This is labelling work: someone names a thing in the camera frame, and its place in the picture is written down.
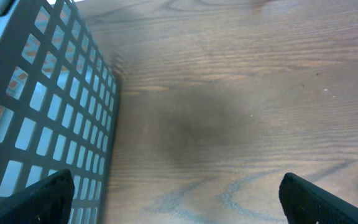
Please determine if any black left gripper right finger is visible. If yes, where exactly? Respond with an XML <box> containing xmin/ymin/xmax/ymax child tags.
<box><xmin>278</xmin><ymin>172</ymin><xmax>358</xmax><ymax>224</ymax></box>

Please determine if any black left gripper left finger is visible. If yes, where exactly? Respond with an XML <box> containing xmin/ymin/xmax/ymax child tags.
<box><xmin>0</xmin><ymin>169</ymin><xmax>75</xmax><ymax>223</ymax></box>

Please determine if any grey plastic basket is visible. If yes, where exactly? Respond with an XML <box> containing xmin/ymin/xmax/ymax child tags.
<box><xmin>0</xmin><ymin>0</ymin><xmax>119</xmax><ymax>223</ymax></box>

